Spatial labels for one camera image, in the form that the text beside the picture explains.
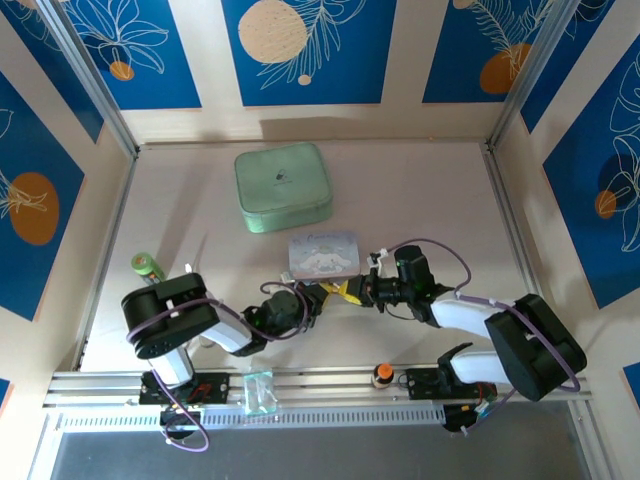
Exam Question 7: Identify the light blue illustrated pouch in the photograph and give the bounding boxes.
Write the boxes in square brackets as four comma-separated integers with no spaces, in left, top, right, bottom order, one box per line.
[288,229,362,281]

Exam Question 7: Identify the small orange cap bottle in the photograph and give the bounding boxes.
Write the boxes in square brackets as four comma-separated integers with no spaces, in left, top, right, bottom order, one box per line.
[372,363,395,390]

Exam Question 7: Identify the clear plastic bag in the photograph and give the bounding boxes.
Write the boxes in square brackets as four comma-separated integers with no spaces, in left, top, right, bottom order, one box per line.
[242,368,279,417]

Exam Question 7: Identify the mint green zip pouch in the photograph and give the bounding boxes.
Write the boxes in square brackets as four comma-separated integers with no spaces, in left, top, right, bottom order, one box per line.
[233,142,335,235]

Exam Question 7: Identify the green cylindrical bottle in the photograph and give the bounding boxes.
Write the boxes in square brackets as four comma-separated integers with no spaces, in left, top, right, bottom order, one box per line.
[130,252,167,285]

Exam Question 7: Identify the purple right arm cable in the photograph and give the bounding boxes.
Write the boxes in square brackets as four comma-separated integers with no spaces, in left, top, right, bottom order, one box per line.
[372,238,584,437]

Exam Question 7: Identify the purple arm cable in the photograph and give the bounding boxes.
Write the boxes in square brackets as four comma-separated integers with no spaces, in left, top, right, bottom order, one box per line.
[372,238,584,437]
[126,280,312,454]

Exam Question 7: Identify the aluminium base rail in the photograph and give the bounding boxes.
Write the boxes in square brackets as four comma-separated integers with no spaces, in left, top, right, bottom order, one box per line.
[42,370,595,409]

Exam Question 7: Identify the slotted grey cable duct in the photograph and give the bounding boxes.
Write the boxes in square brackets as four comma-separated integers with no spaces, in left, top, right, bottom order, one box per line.
[58,404,447,430]

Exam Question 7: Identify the aluminium table side rail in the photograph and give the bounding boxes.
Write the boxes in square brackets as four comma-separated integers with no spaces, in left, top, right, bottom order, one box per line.
[480,142,546,301]
[73,144,141,372]

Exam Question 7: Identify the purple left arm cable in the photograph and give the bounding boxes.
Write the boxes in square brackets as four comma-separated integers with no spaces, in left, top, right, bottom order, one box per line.
[126,280,312,454]

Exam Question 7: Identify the aluminium frame post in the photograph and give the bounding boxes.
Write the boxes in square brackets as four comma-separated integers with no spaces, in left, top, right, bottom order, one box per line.
[485,0,581,151]
[37,0,140,157]

